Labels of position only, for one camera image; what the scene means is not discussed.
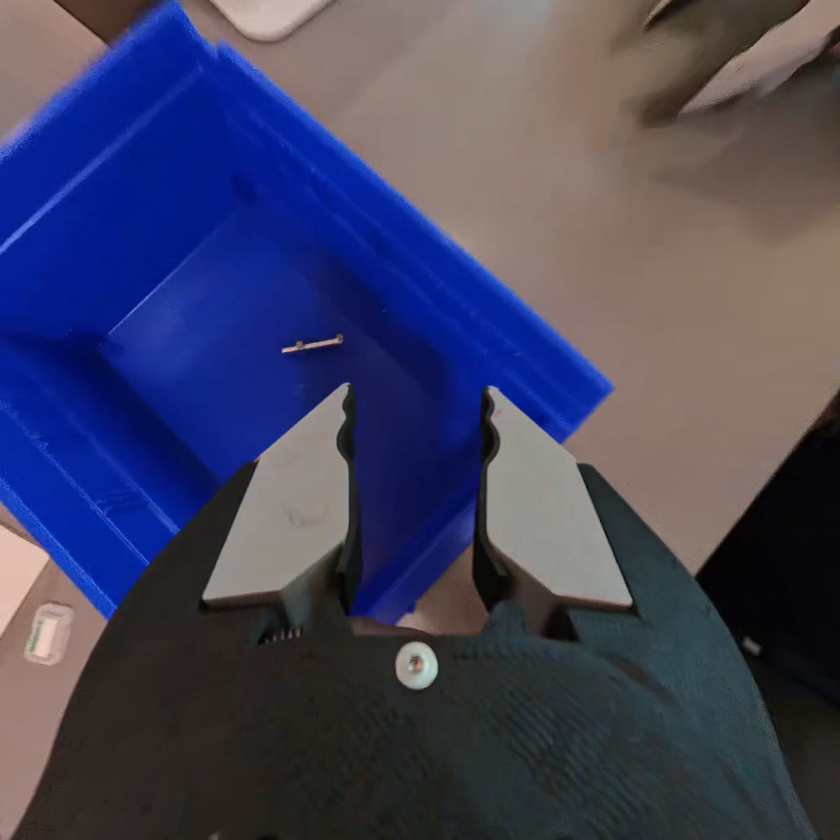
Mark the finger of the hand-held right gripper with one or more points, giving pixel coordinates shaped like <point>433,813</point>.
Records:
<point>709,52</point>

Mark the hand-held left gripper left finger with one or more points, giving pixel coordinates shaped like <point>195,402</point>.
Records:
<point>289,518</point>

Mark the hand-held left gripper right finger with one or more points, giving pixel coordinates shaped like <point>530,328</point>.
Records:
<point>544,525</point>

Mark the silver hex bolt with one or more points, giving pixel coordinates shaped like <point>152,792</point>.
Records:
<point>321,343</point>

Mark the blue plastic bin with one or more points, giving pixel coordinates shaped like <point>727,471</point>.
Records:
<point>197,262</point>

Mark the person's body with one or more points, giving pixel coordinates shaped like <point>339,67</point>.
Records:
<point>781,558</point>

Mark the white metal stand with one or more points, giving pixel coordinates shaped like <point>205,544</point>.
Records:
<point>269,16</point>

